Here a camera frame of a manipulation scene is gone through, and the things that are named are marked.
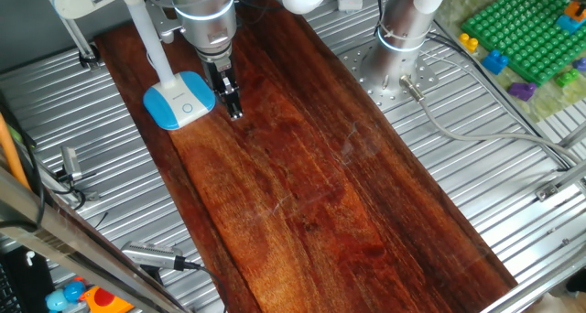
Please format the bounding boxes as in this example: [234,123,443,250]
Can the blue toy balls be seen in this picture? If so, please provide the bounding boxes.
[44,279,87,313]

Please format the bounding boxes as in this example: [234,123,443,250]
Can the reddish brown wooden board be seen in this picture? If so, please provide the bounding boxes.
[93,0,519,313]

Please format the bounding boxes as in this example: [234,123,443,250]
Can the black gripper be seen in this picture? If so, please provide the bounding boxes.
[201,52,244,122]

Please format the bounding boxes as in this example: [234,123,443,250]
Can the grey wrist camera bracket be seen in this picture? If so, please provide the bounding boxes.
[146,0,185,45]

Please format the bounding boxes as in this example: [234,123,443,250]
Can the yellow building brick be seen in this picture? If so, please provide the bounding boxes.
[459,32,480,53]

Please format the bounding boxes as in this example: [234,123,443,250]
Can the aluminium profile bracket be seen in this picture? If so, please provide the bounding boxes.
[534,160,586,202]

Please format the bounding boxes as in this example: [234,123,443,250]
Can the steel frame bar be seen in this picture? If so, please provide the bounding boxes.
[0,166,187,313]

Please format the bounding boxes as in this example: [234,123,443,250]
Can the silver ribbed camera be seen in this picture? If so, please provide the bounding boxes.
[121,241,187,272]

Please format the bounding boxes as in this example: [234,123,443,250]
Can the orange pole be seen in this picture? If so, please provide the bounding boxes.
[0,113,31,191]

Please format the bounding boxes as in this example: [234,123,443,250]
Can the small green building brick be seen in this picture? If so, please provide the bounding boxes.
[555,69,581,88]

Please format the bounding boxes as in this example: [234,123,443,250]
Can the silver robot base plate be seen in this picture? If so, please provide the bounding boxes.
[341,40,440,113]

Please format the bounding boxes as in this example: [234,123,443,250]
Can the black camera cable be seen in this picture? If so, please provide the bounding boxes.
[181,257,229,313]

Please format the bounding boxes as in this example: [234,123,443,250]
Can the yellow green patterned cloth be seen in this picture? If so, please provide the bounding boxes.
[432,0,586,123]

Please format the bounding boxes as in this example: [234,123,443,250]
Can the metal camera stand rod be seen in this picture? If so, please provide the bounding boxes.
[38,0,103,71]

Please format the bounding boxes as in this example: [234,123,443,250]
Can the aluminium profile rail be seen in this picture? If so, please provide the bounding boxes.
[480,243,586,313]

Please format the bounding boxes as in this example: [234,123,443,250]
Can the orange building brick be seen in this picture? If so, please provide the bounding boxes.
[563,0,586,24]

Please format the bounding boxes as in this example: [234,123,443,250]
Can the small silver camera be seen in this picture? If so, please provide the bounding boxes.
[60,146,84,183]

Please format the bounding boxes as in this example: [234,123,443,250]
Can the grey cable with metal plug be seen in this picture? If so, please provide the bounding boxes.
[398,73,585,166]

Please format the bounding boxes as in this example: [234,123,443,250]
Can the green studded building baseplate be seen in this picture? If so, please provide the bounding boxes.
[461,0,586,88]

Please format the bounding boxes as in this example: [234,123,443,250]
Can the light blue building brick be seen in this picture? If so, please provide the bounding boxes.
[555,14,583,35]

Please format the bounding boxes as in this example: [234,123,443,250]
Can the orange red toy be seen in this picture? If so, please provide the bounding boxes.
[80,285,135,313]

